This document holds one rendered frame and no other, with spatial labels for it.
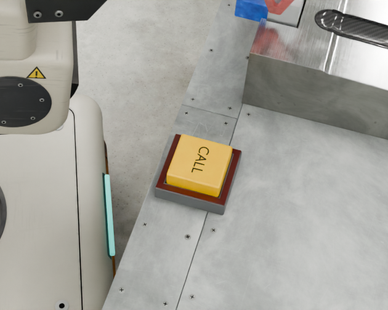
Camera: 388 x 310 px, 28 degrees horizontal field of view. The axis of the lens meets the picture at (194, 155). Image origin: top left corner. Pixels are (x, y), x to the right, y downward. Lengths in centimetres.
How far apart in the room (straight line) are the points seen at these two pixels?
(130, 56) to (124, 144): 29
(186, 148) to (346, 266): 21
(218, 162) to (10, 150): 78
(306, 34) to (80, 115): 78
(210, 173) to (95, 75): 124
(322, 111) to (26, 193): 74
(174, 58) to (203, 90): 114
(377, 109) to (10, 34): 44
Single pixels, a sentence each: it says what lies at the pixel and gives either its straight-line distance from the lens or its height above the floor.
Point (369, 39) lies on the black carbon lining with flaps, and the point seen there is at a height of 88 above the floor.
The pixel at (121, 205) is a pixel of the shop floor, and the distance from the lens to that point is 181.
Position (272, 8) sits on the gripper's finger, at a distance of 91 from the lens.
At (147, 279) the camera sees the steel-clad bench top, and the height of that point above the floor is 80.
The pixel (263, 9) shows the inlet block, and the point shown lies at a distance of 93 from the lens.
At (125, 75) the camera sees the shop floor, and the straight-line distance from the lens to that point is 205.
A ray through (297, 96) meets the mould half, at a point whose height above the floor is 84.
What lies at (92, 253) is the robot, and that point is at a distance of 143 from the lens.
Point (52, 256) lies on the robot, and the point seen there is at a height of 28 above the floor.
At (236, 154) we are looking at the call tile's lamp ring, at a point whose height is 82.
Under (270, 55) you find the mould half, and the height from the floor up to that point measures 89.
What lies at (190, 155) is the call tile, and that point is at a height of 84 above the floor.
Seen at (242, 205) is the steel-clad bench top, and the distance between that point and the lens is 87.
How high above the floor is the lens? 152
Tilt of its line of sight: 54 degrees down
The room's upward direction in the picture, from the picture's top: 5 degrees clockwise
